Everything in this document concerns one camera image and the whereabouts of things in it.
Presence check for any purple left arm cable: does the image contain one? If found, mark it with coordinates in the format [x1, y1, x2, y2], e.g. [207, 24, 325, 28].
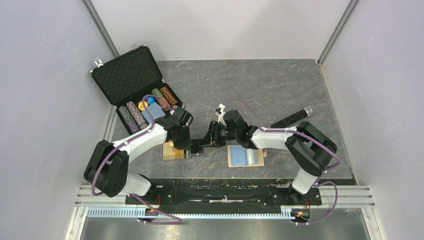
[91, 94, 184, 226]

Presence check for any black poker chip case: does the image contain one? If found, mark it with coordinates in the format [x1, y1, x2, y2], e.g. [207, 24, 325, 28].
[90, 45, 185, 135]

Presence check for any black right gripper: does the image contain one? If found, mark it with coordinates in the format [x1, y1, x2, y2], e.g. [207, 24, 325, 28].
[199, 121, 239, 148]

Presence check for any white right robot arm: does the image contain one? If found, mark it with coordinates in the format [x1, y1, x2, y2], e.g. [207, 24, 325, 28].
[199, 110, 338, 204]

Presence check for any tan leather card holder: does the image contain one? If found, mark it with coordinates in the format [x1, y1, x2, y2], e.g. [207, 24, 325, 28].
[227, 145, 267, 168]

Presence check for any yellow dealer chip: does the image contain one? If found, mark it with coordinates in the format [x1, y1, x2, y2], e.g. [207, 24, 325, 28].
[137, 100, 149, 111]

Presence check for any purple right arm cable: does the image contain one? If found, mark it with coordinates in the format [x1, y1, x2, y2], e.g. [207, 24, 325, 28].
[221, 98, 342, 226]

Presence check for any clear acrylic card box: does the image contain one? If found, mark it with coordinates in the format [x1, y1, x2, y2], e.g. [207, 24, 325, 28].
[160, 139, 204, 161]

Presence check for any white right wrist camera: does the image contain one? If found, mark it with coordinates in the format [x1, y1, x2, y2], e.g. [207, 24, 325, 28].
[215, 103, 226, 125]

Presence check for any black cylindrical flashlight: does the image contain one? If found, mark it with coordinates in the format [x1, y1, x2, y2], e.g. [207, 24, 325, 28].
[271, 106, 313, 129]

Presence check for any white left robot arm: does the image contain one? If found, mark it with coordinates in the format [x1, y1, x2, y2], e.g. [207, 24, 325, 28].
[83, 106, 194, 204]

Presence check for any pink chip stack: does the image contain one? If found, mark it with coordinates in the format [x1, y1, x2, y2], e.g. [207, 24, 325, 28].
[151, 88, 172, 111]

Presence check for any green chip stack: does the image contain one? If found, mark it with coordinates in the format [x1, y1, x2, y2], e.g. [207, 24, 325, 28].
[118, 105, 134, 124]

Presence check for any blue patterned card deck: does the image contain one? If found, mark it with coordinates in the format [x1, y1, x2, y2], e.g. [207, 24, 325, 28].
[141, 102, 166, 125]

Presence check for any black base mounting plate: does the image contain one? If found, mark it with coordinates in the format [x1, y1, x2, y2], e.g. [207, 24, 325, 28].
[141, 178, 322, 214]

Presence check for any purple chip stack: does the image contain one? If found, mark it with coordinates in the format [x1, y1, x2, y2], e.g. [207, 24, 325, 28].
[126, 101, 148, 132]

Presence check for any orange black chip stack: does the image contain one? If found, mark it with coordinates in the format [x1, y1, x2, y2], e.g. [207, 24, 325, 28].
[159, 86, 178, 106]

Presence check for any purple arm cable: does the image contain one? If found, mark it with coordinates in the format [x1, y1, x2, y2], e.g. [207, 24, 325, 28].
[221, 98, 342, 226]
[91, 94, 184, 226]

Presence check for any black VIP card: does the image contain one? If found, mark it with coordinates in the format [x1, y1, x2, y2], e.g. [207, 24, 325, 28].
[186, 138, 204, 159]

